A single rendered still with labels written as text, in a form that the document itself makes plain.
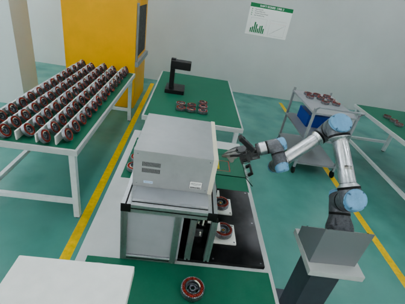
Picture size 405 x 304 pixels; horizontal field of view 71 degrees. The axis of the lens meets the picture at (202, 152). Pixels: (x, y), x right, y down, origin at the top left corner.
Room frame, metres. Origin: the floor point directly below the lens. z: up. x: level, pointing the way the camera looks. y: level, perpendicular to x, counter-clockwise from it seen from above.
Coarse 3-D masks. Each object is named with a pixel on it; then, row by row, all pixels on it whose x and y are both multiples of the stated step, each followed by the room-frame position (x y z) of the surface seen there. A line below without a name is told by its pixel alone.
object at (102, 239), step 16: (128, 144) 2.07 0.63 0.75; (224, 144) 2.39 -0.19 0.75; (112, 192) 1.43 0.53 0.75; (112, 208) 1.29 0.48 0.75; (96, 224) 1.14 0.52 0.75; (112, 224) 1.16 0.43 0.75; (256, 224) 1.37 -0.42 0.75; (96, 240) 1.03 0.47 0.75; (112, 240) 1.05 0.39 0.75; (80, 256) 0.91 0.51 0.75; (112, 256) 0.95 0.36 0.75; (272, 288) 0.93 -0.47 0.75
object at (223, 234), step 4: (220, 224) 1.24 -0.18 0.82; (224, 224) 1.25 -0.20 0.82; (228, 224) 1.25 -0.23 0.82; (224, 228) 1.23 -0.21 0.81; (228, 228) 1.23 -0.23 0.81; (232, 228) 1.23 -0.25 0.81; (216, 232) 1.18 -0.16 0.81; (220, 232) 1.18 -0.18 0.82; (224, 232) 1.20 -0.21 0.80; (228, 232) 1.19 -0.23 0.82; (232, 232) 1.20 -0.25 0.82; (216, 236) 1.17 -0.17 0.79; (220, 236) 1.16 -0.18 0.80; (224, 236) 1.16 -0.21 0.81; (228, 236) 1.17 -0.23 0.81
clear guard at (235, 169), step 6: (222, 162) 1.53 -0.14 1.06; (228, 162) 1.54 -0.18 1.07; (234, 162) 1.56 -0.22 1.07; (240, 162) 1.57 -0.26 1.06; (222, 168) 1.46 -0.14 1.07; (228, 168) 1.47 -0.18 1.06; (234, 168) 1.48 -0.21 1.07; (240, 168) 1.50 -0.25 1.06; (246, 168) 1.57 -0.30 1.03; (222, 174) 1.39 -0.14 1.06; (228, 174) 1.41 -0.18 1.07; (234, 174) 1.42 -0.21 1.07; (240, 174) 1.43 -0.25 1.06; (246, 174) 1.47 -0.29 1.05
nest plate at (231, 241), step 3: (231, 225) 1.29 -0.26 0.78; (234, 234) 1.22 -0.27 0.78; (216, 237) 1.17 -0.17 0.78; (231, 237) 1.19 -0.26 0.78; (234, 237) 1.20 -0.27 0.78; (216, 240) 1.15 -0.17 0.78; (219, 240) 1.15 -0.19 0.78; (222, 240) 1.16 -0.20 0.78; (225, 240) 1.16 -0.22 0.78; (228, 240) 1.17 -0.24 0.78; (231, 240) 1.17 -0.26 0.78; (234, 240) 1.17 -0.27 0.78; (216, 243) 1.14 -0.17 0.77; (219, 243) 1.14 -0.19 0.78; (222, 243) 1.14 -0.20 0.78; (225, 243) 1.14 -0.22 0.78; (228, 243) 1.14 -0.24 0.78; (231, 243) 1.15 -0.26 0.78; (234, 243) 1.15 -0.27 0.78
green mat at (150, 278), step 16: (96, 256) 0.93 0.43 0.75; (144, 272) 0.89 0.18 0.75; (160, 272) 0.91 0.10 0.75; (176, 272) 0.92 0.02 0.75; (192, 272) 0.94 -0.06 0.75; (208, 272) 0.96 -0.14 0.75; (224, 272) 0.97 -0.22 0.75; (240, 272) 0.99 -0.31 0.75; (256, 272) 1.01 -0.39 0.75; (144, 288) 0.81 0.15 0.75; (160, 288) 0.82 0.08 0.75; (176, 288) 0.84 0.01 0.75; (192, 288) 0.85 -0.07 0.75; (208, 288) 0.87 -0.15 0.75; (224, 288) 0.88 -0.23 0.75; (240, 288) 0.90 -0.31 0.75; (256, 288) 0.91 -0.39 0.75
